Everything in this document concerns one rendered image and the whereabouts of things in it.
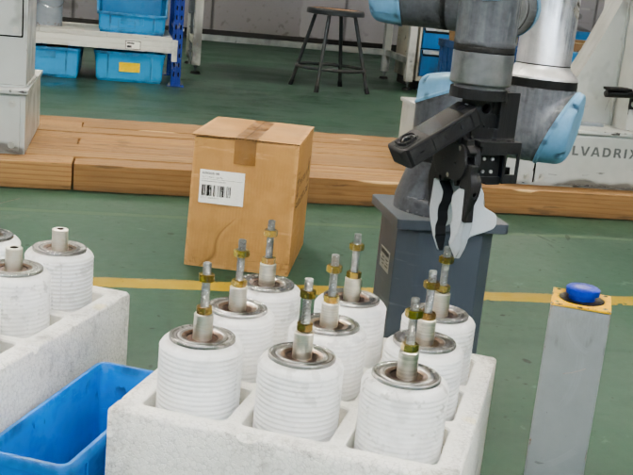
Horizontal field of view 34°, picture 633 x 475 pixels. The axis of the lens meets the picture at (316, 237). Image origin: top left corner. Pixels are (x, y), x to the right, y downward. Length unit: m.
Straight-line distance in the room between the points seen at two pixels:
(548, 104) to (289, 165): 0.79
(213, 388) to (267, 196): 1.16
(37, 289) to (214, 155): 0.98
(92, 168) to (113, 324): 1.51
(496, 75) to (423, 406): 0.41
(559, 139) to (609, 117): 1.96
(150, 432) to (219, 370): 0.10
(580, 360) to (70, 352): 0.66
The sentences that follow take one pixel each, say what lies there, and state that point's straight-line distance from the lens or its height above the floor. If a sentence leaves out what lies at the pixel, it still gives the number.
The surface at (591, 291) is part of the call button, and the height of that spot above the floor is 0.33.
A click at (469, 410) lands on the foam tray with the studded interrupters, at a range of 1.26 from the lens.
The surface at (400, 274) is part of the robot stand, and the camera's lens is 1.69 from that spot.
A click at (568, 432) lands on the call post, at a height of 0.16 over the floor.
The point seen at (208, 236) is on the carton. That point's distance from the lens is 2.33.
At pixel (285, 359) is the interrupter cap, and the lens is 1.13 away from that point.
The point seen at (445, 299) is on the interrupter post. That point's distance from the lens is 1.34.
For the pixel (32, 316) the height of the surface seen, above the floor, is 0.20.
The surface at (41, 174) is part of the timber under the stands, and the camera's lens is 3.02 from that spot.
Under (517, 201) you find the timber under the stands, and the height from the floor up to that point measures 0.04.
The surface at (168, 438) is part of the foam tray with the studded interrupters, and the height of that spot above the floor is 0.16.
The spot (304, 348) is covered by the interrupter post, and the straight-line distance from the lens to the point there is 1.14.
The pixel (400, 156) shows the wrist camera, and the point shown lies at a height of 0.46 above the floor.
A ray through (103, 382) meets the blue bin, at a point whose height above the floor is 0.09.
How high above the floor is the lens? 0.66
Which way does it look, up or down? 14 degrees down
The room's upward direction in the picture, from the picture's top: 6 degrees clockwise
